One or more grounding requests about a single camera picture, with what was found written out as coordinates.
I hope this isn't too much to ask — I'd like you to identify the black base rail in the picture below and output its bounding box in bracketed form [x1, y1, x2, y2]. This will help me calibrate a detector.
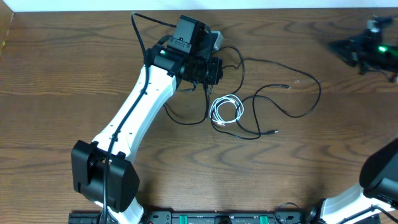
[68, 210, 381, 224]

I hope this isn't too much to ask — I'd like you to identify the short black cable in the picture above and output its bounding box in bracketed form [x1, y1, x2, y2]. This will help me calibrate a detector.
[210, 45, 292, 141]

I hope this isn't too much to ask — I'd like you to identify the long black cable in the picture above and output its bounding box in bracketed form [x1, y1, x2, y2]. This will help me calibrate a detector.
[163, 58, 322, 126]

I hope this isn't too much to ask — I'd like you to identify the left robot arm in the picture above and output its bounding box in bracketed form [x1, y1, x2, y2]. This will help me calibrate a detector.
[69, 16, 223, 223]

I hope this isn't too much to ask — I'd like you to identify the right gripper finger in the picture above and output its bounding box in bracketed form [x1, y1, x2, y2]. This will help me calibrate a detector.
[328, 43, 358, 67]
[328, 35, 361, 50]

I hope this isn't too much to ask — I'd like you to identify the white cable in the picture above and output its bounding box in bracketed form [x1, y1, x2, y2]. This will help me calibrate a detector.
[209, 94, 245, 126]

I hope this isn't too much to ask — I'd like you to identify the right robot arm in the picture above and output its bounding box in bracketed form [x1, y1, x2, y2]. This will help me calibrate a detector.
[304, 28, 397, 223]

